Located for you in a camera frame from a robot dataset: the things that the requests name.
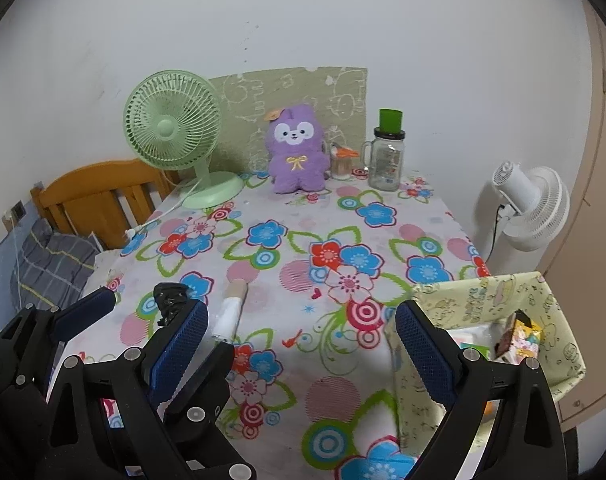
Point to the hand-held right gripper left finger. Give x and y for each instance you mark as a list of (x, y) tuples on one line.
[(180, 350)]

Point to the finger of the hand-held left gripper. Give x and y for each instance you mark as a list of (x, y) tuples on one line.
[(85, 310), (208, 385)]

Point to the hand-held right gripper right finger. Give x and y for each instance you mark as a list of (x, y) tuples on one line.
[(425, 355)]

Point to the black sock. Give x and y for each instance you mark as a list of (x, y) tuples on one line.
[(170, 300)]

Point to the white roll with beige core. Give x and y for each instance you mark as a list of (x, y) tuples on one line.
[(230, 310)]

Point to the yellow cartoon tissue pack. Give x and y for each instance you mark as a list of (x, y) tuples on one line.
[(520, 335)]

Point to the yellow cartoon fabric storage box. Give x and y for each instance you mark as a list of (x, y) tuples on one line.
[(553, 320)]

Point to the white tissue pack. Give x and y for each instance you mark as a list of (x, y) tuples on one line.
[(475, 337)]

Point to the grey striped cloth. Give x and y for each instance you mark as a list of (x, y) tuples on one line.
[(50, 260)]

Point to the wooden chair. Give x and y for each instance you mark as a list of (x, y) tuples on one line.
[(88, 190)]

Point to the floral tablecloth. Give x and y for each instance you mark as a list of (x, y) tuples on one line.
[(293, 240)]

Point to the white standing fan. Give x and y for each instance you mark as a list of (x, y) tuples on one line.
[(538, 210)]

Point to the glass mug jar green lid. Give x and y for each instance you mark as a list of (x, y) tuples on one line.
[(385, 160)]

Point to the green desk fan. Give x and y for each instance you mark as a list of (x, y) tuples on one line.
[(165, 127)]

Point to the small jar with orange lid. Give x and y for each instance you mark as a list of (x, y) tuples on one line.
[(340, 165)]

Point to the purple plush toy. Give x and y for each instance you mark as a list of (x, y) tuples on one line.
[(295, 160)]

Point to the beige wooden door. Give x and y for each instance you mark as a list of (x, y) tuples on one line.
[(598, 160)]

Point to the green patterned wall sticker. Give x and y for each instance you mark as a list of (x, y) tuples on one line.
[(253, 95)]

